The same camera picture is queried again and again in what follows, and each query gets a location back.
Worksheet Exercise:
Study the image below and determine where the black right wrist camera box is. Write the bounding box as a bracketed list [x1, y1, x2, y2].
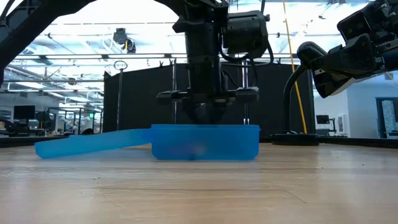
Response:
[337, 11, 374, 43]

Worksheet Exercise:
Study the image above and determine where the black folding partition screen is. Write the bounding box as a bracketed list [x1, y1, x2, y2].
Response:
[103, 60, 315, 139]

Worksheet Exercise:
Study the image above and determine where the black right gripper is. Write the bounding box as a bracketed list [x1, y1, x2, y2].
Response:
[310, 0, 398, 77]

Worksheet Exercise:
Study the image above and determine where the silver metal pole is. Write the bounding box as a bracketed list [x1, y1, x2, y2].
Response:
[241, 60, 250, 126]

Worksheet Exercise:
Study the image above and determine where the black computer monitor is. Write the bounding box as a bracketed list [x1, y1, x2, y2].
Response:
[13, 105, 36, 121]

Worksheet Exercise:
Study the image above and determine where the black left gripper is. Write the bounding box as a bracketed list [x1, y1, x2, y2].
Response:
[157, 57, 260, 125]

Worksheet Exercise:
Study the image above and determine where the blue plastic hinged supply box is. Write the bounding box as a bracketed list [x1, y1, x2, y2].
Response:
[34, 124, 261, 162]

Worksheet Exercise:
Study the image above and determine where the black gooseneck desk lamp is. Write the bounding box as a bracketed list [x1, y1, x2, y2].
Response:
[270, 41, 357, 147]

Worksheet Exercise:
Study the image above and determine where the black ceiling-hung device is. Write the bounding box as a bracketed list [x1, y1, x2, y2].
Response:
[113, 27, 128, 45]

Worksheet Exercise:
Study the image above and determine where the yellow cable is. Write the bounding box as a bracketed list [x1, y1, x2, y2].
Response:
[282, 0, 308, 135]

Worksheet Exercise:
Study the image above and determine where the black stand with ring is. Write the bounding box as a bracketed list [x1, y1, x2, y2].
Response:
[113, 60, 128, 131]

